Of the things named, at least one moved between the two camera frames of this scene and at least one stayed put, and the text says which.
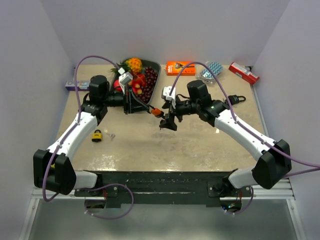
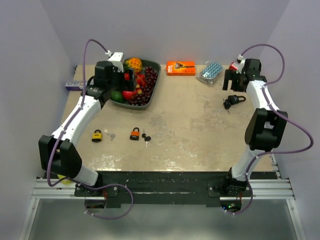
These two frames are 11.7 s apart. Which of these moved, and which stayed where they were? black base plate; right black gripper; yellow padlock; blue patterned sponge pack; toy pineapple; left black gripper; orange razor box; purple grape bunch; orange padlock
Moved: right black gripper; orange padlock; left black gripper
Stayed: black base plate; purple grape bunch; yellow padlock; blue patterned sponge pack; toy pineapple; orange razor box
